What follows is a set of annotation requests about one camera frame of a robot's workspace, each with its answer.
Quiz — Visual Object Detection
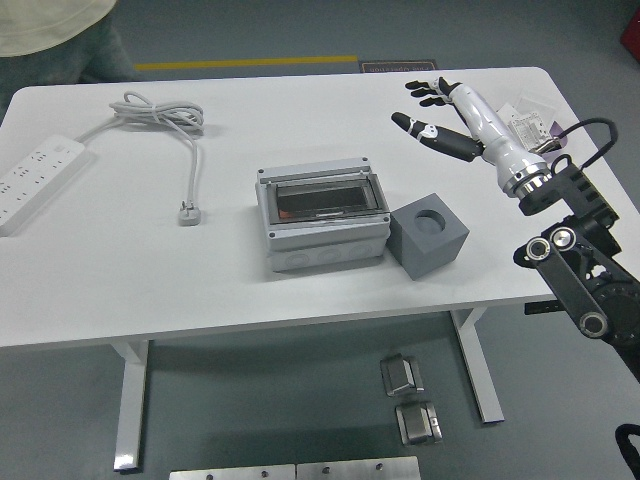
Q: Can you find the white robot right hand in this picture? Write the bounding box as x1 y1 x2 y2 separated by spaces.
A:
390 75 550 187

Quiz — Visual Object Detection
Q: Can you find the transparent hinged box lid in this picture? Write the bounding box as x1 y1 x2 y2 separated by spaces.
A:
267 172 381 226

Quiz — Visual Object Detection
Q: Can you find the metal floor socket box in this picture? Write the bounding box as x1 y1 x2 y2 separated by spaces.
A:
379 352 425 399
393 399 444 447

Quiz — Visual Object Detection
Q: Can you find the clear plastic bag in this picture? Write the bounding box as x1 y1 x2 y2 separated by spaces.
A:
514 88 560 121

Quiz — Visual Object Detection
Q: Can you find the dark floor sign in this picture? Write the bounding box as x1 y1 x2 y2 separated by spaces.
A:
358 58 440 75

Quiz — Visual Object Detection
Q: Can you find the grey cube holder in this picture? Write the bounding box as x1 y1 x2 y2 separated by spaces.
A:
388 192 470 280

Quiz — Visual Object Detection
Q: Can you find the red object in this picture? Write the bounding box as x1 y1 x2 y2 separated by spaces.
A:
618 9 640 54

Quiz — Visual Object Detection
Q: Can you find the white table leg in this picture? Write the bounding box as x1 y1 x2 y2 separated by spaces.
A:
110 339 151 474
448 305 505 426

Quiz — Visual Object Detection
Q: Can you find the yellow floor tape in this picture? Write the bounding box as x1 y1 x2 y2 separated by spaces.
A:
133 54 359 72

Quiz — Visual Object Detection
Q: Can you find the steel floor plate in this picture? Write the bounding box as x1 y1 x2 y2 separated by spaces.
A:
296 455 421 480
168 463 296 480

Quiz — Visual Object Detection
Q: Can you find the person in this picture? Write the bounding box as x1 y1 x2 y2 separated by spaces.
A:
0 0 136 111

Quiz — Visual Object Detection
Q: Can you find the white power strip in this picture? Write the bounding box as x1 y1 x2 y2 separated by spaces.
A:
0 133 86 238

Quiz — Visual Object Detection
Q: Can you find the grey plastic enclosure box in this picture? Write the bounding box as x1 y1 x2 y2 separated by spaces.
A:
255 155 393 274

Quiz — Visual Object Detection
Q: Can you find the white power cord with plug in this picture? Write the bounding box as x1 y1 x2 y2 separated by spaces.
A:
74 90 206 228

